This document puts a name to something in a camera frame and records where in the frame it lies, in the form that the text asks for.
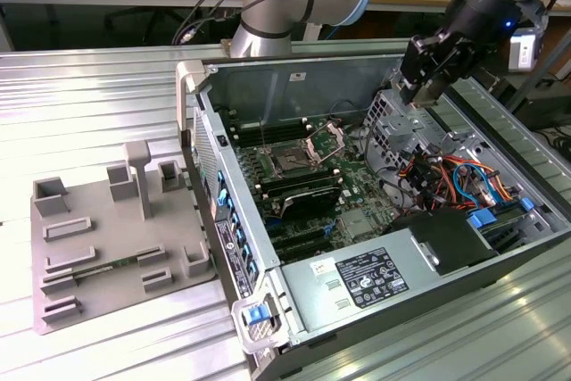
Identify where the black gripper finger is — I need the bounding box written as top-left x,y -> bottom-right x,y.
434,37 -> 483,101
398,35 -> 436,105

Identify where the black RAM slot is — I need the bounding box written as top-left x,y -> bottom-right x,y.
233,127 -> 310,143
261,173 -> 339,191
230,116 -> 308,131
256,165 -> 335,180

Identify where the CPU socket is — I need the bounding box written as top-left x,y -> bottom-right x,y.
267,142 -> 326,178

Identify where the black expansion slot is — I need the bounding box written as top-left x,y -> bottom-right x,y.
273,241 -> 335,262
269,228 -> 330,249

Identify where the silver metal drive cage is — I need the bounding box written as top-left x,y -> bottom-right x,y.
361,88 -> 450,170

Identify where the open PC case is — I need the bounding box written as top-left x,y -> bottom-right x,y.
175,48 -> 571,381

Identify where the black floor computer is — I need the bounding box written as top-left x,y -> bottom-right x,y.
510,86 -> 571,132

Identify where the green motherboard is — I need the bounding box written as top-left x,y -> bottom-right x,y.
225,112 -> 414,266

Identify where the metal socket cover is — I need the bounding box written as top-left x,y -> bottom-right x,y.
302,120 -> 348,164

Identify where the large blue drive latch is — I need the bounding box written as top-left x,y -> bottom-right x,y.
468,209 -> 499,231

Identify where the silver chipset heatsink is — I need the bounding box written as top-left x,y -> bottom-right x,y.
341,210 -> 374,239

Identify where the black graphics card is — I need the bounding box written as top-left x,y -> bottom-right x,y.
277,183 -> 341,222

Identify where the black plastic shroud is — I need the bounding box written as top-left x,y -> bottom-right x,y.
384,209 -> 500,277

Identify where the silver power supply unit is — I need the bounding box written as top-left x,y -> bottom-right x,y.
279,228 -> 441,333

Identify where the blue case latch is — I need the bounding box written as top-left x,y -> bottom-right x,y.
246,304 -> 268,325

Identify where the grey parts rack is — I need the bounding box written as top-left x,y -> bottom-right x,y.
29,139 -> 220,336

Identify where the green RAM stick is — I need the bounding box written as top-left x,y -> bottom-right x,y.
73,253 -> 146,276

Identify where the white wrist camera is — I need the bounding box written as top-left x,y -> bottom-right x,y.
508,28 -> 543,73

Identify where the blue wire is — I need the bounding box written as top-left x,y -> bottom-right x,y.
452,161 -> 497,209

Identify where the orange wire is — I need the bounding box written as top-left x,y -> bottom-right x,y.
485,173 -> 524,203

